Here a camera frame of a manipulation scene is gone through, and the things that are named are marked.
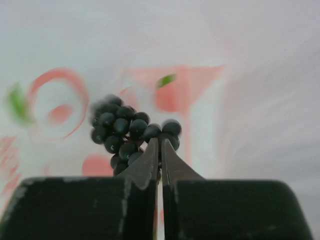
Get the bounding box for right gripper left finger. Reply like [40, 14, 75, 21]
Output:
[0, 138, 159, 240]

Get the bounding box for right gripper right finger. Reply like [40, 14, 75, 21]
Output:
[161, 140, 313, 240]

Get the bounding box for pink plastic bag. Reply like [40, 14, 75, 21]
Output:
[0, 0, 320, 228]

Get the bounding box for black fake grapes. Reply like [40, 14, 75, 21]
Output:
[90, 94, 182, 176]

